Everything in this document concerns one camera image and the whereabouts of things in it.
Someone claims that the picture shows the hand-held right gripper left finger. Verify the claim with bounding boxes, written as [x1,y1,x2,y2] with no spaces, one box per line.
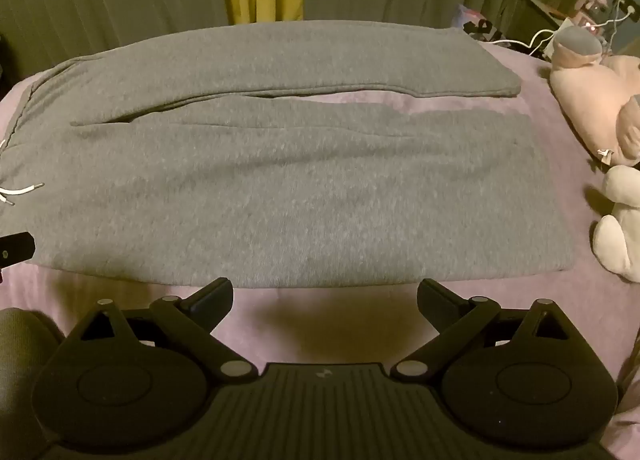
[80,277,256,383]

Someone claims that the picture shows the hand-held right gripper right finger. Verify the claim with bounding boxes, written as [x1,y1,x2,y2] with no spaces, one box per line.
[391,279,571,382]

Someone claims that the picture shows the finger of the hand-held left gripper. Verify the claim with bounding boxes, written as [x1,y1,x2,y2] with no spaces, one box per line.
[0,231,37,272]

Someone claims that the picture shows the grey sweatpants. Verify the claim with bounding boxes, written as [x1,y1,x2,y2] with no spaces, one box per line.
[0,20,575,289]

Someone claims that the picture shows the white plush toy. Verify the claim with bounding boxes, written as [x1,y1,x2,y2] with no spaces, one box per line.
[592,165,640,283]

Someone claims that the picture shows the pink plush toy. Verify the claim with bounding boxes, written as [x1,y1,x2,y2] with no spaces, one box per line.
[550,26,640,166]

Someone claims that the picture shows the dark nightstand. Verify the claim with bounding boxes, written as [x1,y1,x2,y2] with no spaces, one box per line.
[505,0,568,44]

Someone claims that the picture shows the pink device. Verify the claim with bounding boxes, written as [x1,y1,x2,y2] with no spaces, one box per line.
[574,0,609,25]

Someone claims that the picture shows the white charging cable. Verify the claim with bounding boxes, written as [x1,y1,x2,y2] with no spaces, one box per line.
[492,28,557,55]

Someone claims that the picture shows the wall socket with plug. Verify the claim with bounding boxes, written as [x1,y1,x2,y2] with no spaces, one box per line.
[611,0,640,24]

